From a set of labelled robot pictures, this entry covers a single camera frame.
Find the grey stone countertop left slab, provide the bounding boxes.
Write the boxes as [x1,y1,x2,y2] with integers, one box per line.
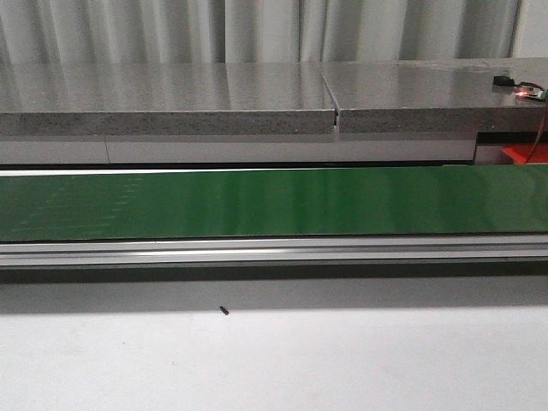
[1,63,336,136]

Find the grey stone countertop slab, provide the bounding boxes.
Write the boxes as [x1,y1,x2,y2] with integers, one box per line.
[319,57,547,133]
[1,63,336,136]

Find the grey stone countertop right slab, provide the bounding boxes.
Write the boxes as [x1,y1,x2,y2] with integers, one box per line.
[319,57,547,133]

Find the green conveyor belt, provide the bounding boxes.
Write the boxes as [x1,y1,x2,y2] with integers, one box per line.
[1,164,547,267]

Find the red plastic tray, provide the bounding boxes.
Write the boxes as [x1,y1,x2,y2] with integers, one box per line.
[502,143,548,164]

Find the small sensor circuit board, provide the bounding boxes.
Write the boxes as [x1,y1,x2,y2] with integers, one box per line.
[492,75,547,101]

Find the white pleated curtain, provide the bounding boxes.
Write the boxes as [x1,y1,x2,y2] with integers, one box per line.
[0,0,548,65]

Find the red black sensor wire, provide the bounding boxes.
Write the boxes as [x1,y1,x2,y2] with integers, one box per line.
[524,79,548,165]

